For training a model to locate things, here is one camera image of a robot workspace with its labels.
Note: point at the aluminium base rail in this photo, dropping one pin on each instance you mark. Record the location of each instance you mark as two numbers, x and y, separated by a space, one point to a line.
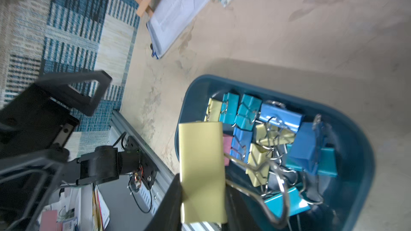
134 198

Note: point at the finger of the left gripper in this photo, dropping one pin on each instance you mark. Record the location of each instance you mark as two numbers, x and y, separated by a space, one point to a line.
61 86
27 182

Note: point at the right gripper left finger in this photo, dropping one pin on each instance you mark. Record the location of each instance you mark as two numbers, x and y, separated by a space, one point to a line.
168 215

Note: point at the yellow binder clip top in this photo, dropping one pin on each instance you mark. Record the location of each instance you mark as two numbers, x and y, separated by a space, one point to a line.
203 179

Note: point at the pink binder clip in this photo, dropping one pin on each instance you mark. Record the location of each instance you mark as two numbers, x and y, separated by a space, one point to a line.
227 142

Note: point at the blue binder clip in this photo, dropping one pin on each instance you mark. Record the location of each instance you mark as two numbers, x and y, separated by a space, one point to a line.
281 117
240 145
305 152

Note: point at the blue binder clip top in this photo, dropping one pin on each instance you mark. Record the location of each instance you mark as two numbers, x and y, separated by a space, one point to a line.
281 117

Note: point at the teal binder clip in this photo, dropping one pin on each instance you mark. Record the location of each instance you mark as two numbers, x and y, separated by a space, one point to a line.
229 108
248 112

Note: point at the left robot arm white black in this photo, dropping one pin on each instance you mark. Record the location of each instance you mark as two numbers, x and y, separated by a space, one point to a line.
101 166

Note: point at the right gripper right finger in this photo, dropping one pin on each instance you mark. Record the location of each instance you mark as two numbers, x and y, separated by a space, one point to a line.
239 218

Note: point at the teal plastic storage box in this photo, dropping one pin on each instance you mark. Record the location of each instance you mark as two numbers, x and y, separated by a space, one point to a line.
284 163

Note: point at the clear mesh document pouch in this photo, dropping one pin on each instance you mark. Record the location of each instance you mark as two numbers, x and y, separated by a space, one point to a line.
170 18

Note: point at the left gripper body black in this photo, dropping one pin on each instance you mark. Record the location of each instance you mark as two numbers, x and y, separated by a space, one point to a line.
33 122

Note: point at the yellow binder clip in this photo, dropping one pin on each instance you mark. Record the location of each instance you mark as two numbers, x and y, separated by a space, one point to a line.
257 155
203 179
213 110

